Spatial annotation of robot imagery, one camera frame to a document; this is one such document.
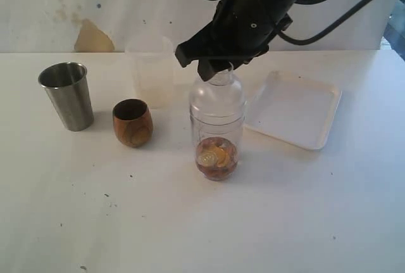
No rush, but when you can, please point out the gold coin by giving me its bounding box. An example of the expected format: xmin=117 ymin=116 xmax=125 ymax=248
xmin=197 ymin=148 xmax=229 ymax=168

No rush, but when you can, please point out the clear dome shaker lid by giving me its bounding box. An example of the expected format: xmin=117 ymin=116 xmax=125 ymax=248
xmin=189 ymin=67 xmax=246 ymax=125

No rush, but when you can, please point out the brown wooden cup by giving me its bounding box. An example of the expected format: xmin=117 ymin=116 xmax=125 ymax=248
xmin=113 ymin=99 xmax=153 ymax=148

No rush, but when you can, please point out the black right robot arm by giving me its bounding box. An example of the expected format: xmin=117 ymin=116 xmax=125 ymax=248
xmin=175 ymin=0 xmax=372 ymax=82

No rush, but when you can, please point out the clear plastic shaker cup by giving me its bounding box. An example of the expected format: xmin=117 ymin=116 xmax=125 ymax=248
xmin=190 ymin=116 xmax=244 ymax=181

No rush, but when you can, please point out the white rectangular tray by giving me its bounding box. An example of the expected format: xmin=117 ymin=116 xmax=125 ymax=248
xmin=245 ymin=71 xmax=342 ymax=151

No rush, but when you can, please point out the stainless steel cup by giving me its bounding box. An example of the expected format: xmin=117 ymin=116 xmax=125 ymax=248
xmin=38 ymin=62 xmax=94 ymax=132

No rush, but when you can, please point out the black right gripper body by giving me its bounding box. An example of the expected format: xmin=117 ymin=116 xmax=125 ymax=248
xmin=190 ymin=0 xmax=293 ymax=67

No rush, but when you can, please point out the black right camera cable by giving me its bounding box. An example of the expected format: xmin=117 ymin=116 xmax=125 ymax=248
xmin=192 ymin=0 xmax=405 ymax=46

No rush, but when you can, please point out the translucent plastic container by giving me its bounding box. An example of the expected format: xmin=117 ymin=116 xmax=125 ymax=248
xmin=125 ymin=34 xmax=174 ymax=109

